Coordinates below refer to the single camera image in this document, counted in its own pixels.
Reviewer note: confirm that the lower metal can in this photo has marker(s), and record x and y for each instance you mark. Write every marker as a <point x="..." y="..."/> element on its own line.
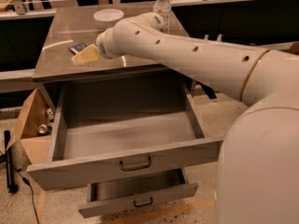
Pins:
<point x="44" y="129"/>

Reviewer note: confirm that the grey lower drawer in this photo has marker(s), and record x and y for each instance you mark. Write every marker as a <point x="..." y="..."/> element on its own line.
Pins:
<point x="137" y="192"/>

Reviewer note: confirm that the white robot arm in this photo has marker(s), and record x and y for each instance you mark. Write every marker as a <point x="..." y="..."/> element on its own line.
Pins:
<point x="258" y="166"/>

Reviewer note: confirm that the grey drawer cabinet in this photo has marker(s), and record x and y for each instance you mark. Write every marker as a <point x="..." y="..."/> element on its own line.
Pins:
<point x="71" y="29"/>

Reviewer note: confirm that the brown cardboard box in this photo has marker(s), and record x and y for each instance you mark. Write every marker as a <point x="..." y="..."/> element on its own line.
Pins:
<point x="32" y="115"/>

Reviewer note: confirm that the white ceramic bowl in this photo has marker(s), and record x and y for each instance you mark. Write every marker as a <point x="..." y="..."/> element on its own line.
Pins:
<point x="107" y="18"/>

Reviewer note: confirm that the blue rxbar blueberry wrapper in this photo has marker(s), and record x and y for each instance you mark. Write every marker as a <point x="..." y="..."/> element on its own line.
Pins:
<point x="77" y="48"/>

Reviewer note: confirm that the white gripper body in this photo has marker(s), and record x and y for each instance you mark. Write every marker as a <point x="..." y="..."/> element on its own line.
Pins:
<point x="104" y="48"/>

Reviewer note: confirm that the upper metal can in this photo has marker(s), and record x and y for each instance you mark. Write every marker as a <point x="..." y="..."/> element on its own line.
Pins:
<point x="50" y="115"/>

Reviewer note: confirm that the grey open top drawer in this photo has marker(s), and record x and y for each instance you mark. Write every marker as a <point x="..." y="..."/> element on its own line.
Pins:
<point x="107" y="130"/>

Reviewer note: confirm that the clear plastic water bottle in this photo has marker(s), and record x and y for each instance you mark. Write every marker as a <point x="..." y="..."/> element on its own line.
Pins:
<point x="163" y="8"/>

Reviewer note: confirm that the right sanitizer pump bottle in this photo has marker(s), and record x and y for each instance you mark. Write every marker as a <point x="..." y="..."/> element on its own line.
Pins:
<point x="219" y="38"/>

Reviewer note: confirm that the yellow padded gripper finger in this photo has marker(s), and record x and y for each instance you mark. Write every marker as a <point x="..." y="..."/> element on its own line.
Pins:
<point x="87" y="55"/>

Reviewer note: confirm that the black bar on floor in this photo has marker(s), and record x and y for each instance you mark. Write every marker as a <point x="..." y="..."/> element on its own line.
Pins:
<point x="11" y="185"/>

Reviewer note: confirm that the metal can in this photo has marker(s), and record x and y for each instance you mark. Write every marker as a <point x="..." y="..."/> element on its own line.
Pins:
<point x="50" y="115"/>
<point x="44" y="129"/>

